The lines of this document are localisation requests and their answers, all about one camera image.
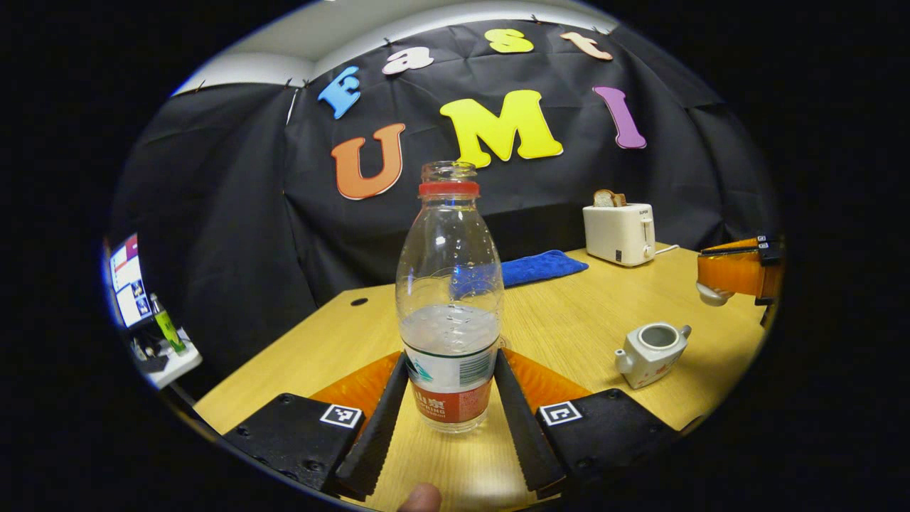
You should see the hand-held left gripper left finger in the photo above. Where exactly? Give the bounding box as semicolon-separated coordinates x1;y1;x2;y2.
217;351;410;502

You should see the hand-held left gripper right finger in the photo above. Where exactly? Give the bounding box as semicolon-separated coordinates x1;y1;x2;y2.
494;347;680;500

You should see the white ceramic teacup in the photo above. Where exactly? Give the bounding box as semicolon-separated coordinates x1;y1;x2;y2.
615;322;692;390

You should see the clear plastic water bottle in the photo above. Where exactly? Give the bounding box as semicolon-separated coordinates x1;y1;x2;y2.
395;161;505;434

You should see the green drink bottle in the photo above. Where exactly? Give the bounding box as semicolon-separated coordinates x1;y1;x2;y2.
150;293;188;355

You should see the white toaster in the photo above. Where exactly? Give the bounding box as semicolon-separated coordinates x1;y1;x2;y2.
582;203;657;268

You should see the blue folded towel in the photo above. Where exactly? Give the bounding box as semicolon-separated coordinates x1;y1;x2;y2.
500;250;590;289

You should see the white side table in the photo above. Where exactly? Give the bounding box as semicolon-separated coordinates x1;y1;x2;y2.
132;327;204;390

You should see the computer monitor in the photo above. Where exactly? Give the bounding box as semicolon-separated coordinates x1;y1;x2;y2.
108;233;152;329

